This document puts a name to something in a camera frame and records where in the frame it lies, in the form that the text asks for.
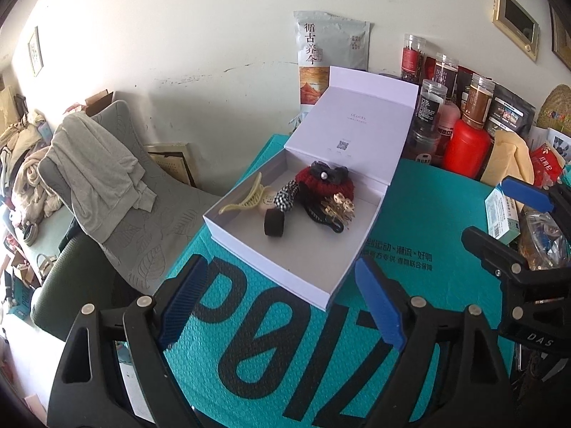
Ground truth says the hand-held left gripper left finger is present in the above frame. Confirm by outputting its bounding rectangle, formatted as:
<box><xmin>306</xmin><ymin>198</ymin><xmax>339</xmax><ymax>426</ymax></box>
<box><xmin>47</xmin><ymin>254</ymin><xmax>210</xmax><ymax>428</ymax></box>

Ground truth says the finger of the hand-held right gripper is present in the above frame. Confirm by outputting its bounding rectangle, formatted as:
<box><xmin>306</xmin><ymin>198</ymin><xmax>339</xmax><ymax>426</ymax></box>
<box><xmin>461</xmin><ymin>226</ymin><xmax>571</xmax><ymax>322</ymax></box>
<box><xmin>500</xmin><ymin>177</ymin><xmax>571</xmax><ymax>215</ymax></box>

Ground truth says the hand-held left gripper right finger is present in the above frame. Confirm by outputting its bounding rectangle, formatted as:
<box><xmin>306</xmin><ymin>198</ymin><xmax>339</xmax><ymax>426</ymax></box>
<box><xmin>354</xmin><ymin>258</ymin><xmax>520</xmax><ymax>428</ymax></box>

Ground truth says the black long hair clip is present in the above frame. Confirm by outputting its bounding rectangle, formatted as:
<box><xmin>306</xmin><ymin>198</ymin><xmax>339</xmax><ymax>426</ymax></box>
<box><xmin>303</xmin><ymin>203</ymin><xmax>348</xmax><ymax>235</ymax></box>

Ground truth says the clear clip with bear ornaments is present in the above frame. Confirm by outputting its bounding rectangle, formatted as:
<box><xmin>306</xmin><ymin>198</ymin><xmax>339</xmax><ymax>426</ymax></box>
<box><xmin>320</xmin><ymin>193</ymin><xmax>356</xmax><ymax>224</ymax></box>

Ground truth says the dark round hair cuff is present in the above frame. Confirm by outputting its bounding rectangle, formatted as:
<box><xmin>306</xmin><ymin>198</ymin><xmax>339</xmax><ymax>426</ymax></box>
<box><xmin>262</xmin><ymin>209</ymin><xmax>286</xmax><ymax>238</ymax></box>

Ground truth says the cream hair claw clip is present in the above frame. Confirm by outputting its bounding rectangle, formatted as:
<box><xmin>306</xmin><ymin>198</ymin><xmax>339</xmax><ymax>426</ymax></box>
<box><xmin>218</xmin><ymin>172</ymin><xmax>268</xmax><ymax>215</ymax></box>

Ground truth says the red fuzzy scrunchie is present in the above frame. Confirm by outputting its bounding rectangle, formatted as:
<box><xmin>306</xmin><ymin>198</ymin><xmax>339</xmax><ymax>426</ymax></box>
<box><xmin>292</xmin><ymin>166</ymin><xmax>358</xmax><ymax>208</ymax></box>

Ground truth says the black white checkered scrunchie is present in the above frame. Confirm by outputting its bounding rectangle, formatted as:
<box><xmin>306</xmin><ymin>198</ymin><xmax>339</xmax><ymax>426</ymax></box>
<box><xmin>273</xmin><ymin>179</ymin><xmax>299</xmax><ymax>211</ymax></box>

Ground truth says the white gift box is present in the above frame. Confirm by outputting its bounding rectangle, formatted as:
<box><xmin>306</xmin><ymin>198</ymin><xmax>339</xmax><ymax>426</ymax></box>
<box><xmin>203</xmin><ymin>66</ymin><xmax>420</xmax><ymax>312</ymax></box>

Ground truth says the red packet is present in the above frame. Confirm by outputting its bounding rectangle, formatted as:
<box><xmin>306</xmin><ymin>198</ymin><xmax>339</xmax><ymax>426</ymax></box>
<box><xmin>529</xmin><ymin>143</ymin><xmax>563</xmax><ymax>188</ymax></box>

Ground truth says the teal white medicine box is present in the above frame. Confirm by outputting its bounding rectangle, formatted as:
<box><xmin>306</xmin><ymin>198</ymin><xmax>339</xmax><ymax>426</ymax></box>
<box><xmin>485</xmin><ymin>186</ymin><xmax>522</xmax><ymax>244</ymax></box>

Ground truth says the kraft paper bag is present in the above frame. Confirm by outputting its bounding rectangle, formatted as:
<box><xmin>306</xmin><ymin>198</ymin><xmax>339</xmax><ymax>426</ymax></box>
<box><xmin>481</xmin><ymin>129</ymin><xmax>534</xmax><ymax>188</ymax></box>

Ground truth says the clear plastic bag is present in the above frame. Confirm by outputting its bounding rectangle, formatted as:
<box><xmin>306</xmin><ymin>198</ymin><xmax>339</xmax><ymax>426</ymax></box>
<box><xmin>517</xmin><ymin>212</ymin><xmax>567</xmax><ymax>270</ymax></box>

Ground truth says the white paper sheet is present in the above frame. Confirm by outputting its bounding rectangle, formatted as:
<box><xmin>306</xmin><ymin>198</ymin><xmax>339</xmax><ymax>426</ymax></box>
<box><xmin>546</xmin><ymin>127</ymin><xmax>571</xmax><ymax>161</ymax></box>

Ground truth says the red bottle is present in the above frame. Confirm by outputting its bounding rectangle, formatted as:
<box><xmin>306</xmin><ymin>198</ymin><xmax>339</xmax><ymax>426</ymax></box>
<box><xmin>443</xmin><ymin>118</ymin><xmax>491</xmax><ymax>181</ymax></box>

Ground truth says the black printed packet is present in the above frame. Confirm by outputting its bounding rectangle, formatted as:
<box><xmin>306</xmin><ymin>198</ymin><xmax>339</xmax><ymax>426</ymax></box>
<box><xmin>486</xmin><ymin>85</ymin><xmax>536</xmax><ymax>137</ymax></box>

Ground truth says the woven round mat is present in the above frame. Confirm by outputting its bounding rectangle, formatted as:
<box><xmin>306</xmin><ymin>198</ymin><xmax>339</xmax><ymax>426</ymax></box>
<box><xmin>533</xmin><ymin>84</ymin><xmax>571</xmax><ymax>137</ymax></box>

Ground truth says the grey chair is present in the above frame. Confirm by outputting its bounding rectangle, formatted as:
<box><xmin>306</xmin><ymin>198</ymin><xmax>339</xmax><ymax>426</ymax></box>
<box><xmin>38</xmin><ymin>100</ymin><xmax>224</xmax><ymax>295</ymax></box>

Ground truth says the clear jar with brown contents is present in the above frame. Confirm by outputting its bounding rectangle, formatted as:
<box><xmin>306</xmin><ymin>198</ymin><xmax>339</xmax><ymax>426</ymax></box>
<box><xmin>461</xmin><ymin>76</ymin><xmax>496</xmax><ymax>126</ymax></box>

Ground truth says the dark green chair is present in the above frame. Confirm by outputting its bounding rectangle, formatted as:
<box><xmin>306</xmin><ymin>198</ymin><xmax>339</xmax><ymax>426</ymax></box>
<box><xmin>30</xmin><ymin>232</ymin><xmax>117</xmax><ymax>342</ymax></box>

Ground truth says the clear jar with black label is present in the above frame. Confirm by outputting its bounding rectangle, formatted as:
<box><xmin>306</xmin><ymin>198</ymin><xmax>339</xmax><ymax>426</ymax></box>
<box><xmin>414</xmin><ymin>79</ymin><xmax>448</xmax><ymax>132</ymax></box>

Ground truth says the framed picture on floor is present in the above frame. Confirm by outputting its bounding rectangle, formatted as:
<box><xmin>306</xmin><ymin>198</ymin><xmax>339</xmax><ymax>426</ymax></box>
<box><xmin>143</xmin><ymin>143</ymin><xmax>197</xmax><ymax>188</ymax></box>

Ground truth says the clear jar with dark contents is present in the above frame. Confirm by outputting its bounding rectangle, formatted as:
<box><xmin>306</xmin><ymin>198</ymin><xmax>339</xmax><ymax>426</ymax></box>
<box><xmin>433</xmin><ymin>53</ymin><xmax>459</xmax><ymax>99</ymax></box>

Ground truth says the clear jar with red contents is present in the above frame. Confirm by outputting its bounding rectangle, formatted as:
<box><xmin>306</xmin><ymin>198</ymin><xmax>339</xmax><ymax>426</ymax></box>
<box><xmin>400</xmin><ymin>33</ymin><xmax>428</xmax><ymax>85</ymax></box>

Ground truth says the pile of clothes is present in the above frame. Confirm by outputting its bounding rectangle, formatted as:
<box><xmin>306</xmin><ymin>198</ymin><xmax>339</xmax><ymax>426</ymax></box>
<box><xmin>0</xmin><ymin>85</ymin><xmax>63</xmax><ymax>233</ymax></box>

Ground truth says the cardboard box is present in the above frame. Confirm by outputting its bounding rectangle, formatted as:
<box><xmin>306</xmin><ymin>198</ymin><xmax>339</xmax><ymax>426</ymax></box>
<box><xmin>85</xmin><ymin>90</ymin><xmax>114</xmax><ymax>117</ymax></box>

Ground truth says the grey printed pouch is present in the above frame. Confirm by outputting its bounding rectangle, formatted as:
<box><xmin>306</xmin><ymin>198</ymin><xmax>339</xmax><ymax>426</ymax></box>
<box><xmin>293</xmin><ymin>11</ymin><xmax>371</xmax><ymax>130</ymax></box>

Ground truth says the dark picture frame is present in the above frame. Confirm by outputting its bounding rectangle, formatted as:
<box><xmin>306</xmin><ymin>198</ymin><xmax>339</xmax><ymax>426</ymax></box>
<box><xmin>550</xmin><ymin>6</ymin><xmax>571</xmax><ymax>70</ymax></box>

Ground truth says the gold picture frame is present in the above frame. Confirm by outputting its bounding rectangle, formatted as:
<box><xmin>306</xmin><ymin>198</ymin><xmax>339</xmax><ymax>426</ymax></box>
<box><xmin>492</xmin><ymin>0</ymin><xmax>540</xmax><ymax>61</ymax></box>

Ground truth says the small wall picture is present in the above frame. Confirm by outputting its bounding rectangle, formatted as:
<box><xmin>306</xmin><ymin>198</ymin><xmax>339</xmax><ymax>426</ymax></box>
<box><xmin>27</xmin><ymin>27</ymin><xmax>44</xmax><ymax>76</ymax></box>

